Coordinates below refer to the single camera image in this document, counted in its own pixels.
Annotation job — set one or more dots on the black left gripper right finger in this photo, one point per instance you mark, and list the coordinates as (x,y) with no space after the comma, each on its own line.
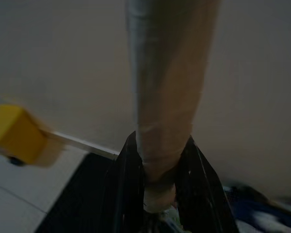
(201,189)

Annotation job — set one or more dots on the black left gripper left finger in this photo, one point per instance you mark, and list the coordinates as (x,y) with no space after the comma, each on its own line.
(128,184)

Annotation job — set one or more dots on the black ribbed mat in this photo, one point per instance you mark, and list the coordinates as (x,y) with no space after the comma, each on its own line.
(82,196)

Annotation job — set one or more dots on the white baseboard strip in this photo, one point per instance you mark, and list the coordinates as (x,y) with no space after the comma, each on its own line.
(85,145)

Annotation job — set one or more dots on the blue and white cloth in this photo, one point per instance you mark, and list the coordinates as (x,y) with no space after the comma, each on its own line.
(264,211)

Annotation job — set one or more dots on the yellow box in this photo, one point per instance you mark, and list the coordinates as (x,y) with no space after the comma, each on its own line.
(14,134)

